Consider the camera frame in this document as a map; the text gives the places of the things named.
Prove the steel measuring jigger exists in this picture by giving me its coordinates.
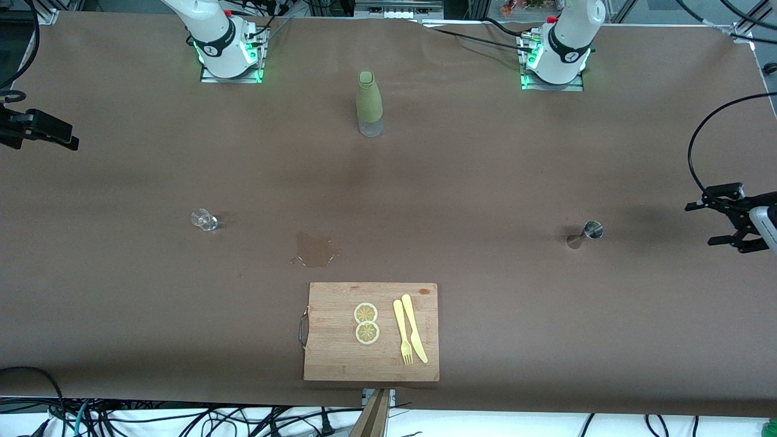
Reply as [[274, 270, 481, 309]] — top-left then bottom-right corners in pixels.
[[566, 220, 604, 250]]

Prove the brown table cover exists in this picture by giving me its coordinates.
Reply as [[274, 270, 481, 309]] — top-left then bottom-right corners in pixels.
[[0, 11, 777, 419]]

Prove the green bottle with clear base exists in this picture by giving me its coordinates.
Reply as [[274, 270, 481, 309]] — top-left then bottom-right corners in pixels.
[[356, 70, 384, 138]]

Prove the yellow plastic knife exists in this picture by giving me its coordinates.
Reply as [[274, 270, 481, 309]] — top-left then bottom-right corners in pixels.
[[401, 294, 429, 364]]

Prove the yellow plastic fork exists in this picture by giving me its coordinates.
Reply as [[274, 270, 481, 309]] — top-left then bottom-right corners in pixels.
[[393, 299, 414, 366]]

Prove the wooden cutting board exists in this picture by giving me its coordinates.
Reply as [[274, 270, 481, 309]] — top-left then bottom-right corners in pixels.
[[299, 282, 440, 383]]

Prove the grey power strip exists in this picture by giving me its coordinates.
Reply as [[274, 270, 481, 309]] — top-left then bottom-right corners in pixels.
[[355, 0, 444, 19]]

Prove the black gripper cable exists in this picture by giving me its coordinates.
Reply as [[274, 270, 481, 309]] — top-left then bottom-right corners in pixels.
[[687, 91, 777, 194], [0, 0, 41, 105]]

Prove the aluminium frame profile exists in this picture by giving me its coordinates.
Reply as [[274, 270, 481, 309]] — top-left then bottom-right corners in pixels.
[[24, 0, 58, 25], [731, 0, 777, 43]]

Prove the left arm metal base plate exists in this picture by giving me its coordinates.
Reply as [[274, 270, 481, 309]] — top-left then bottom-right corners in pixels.
[[519, 33, 585, 92]]

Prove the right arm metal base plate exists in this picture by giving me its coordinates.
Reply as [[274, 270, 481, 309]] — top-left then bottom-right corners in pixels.
[[200, 24, 266, 84]]

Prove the thick black floor cable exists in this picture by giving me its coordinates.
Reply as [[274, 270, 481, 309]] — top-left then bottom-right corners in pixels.
[[0, 366, 66, 437]]

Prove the black base cable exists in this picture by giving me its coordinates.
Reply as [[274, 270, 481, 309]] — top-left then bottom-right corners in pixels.
[[419, 17, 538, 55]]

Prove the wooden camera post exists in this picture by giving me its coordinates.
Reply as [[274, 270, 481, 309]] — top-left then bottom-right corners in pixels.
[[349, 388, 392, 437]]

